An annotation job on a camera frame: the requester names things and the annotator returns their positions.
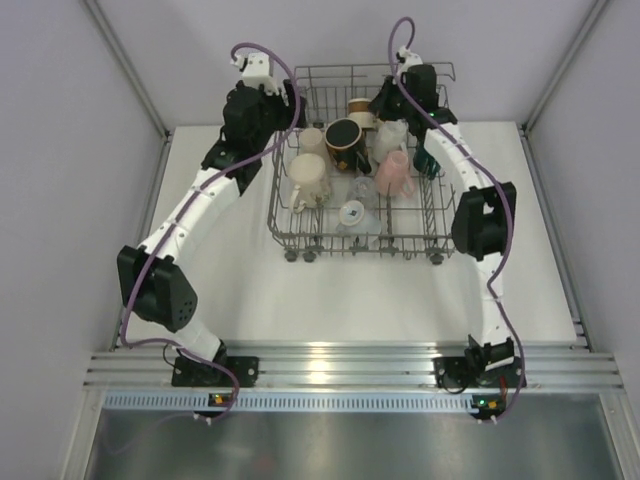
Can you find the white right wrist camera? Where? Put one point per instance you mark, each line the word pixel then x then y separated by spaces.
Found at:
pixel 256 71

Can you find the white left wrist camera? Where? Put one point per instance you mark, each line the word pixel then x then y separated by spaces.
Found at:
pixel 405 59

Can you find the aluminium corner frame post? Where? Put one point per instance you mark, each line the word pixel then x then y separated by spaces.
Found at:
pixel 117 50

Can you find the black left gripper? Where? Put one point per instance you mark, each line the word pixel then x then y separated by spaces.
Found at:
pixel 391 102

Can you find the pink mug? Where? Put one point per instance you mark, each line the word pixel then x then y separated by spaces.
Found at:
pixel 393 176

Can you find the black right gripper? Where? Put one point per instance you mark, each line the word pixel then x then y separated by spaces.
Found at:
pixel 288 114

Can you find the steel cup brown sleeve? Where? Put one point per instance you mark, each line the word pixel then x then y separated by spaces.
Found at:
pixel 358 111

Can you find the cream mug green inside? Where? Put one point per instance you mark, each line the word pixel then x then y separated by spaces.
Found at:
pixel 311 185

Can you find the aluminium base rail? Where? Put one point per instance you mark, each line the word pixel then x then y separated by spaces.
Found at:
pixel 341 366

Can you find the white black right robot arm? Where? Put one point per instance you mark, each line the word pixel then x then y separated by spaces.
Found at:
pixel 258 117

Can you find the light blue mug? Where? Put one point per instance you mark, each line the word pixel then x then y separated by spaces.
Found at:
pixel 356 220

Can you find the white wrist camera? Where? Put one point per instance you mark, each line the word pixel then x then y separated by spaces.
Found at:
pixel 405 59
pixel 256 71

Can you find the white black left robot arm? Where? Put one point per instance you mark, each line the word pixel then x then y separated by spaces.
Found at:
pixel 484 219

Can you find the black skull mug red inside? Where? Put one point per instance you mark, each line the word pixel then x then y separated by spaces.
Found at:
pixel 345 143

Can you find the beige plain cup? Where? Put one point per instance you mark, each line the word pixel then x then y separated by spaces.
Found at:
pixel 311 140

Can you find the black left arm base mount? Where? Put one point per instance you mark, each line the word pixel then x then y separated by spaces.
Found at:
pixel 454 374

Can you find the perforated blue-grey cable tray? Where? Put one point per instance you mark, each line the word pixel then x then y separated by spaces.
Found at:
pixel 291 402

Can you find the white cup teal base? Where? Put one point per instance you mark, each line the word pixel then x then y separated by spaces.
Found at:
pixel 425 163

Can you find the cream mug with handle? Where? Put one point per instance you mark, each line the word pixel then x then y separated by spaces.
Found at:
pixel 390 135

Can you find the clear glass tumbler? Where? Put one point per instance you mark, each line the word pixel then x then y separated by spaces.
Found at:
pixel 363 189

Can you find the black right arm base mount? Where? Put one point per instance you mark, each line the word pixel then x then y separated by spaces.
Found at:
pixel 188 373

